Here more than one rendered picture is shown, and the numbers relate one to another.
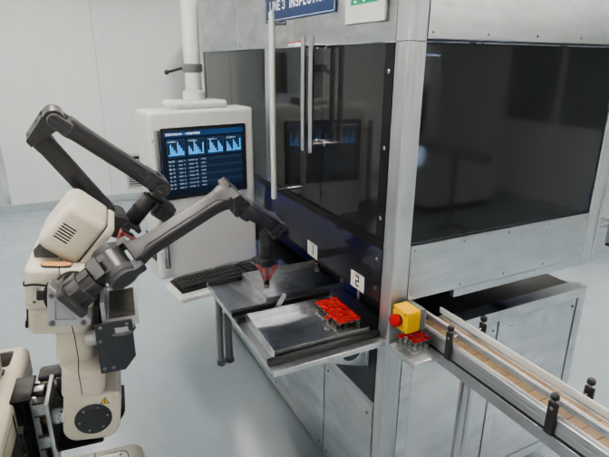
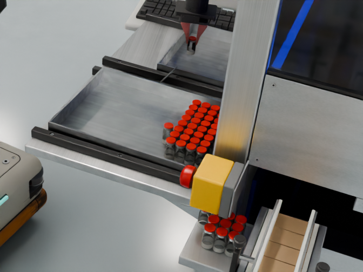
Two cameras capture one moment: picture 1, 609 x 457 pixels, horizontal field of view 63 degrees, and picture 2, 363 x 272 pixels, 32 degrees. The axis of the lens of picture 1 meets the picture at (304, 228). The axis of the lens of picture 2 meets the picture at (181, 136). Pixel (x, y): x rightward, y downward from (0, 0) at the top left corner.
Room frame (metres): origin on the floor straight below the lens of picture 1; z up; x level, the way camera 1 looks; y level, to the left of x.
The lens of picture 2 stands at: (0.70, -0.84, 1.72)
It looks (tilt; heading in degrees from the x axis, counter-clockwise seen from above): 37 degrees down; 43
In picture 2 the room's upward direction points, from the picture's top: 7 degrees clockwise
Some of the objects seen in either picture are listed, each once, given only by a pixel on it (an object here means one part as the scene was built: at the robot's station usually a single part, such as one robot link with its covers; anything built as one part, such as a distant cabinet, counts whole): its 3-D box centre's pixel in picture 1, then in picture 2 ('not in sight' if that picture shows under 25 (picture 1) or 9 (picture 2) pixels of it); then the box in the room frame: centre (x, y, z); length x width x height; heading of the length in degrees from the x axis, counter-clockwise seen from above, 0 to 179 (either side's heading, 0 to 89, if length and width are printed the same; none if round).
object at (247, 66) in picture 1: (248, 111); not in sight; (2.55, 0.29, 1.51); 0.49 x 0.01 x 0.59; 27
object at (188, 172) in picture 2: (396, 320); (191, 177); (1.35, -0.28, 0.99); 0.04 x 0.04 x 0.04; 27
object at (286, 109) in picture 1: (294, 123); not in sight; (2.07, 0.04, 1.51); 0.47 x 0.01 x 0.59; 27
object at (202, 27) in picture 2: (265, 269); (193, 27); (1.77, 0.15, 0.98); 0.07 x 0.07 x 0.09; 42
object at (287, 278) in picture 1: (292, 281); (236, 63); (1.85, 0.05, 0.90); 0.34 x 0.26 x 0.04; 117
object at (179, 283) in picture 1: (217, 275); (202, 17); (2.08, 0.40, 0.82); 0.40 x 0.14 x 0.02; 125
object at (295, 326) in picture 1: (305, 325); (146, 120); (1.49, -0.01, 0.90); 0.34 x 0.26 x 0.04; 116
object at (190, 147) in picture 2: (340, 315); (202, 134); (1.55, -0.13, 0.90); 0.18 x 0.02 x 0.05; 26
